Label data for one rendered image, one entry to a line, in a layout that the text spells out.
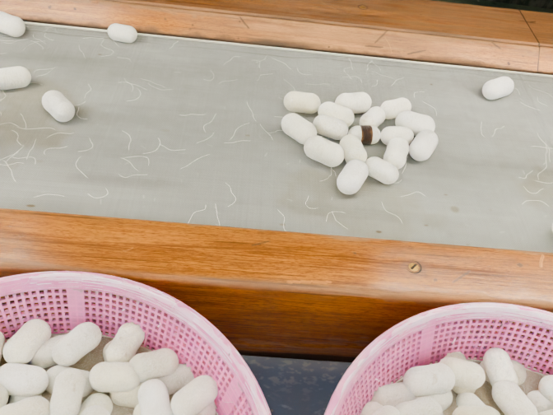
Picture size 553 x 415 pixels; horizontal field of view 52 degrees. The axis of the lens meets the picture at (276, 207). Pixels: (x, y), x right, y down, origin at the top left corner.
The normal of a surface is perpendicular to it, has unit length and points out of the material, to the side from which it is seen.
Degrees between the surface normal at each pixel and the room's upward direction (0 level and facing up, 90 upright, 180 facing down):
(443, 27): 0
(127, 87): 0
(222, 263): 0
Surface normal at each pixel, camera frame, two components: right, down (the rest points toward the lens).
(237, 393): -0.79, 0.07
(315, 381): 0.11, -0.70
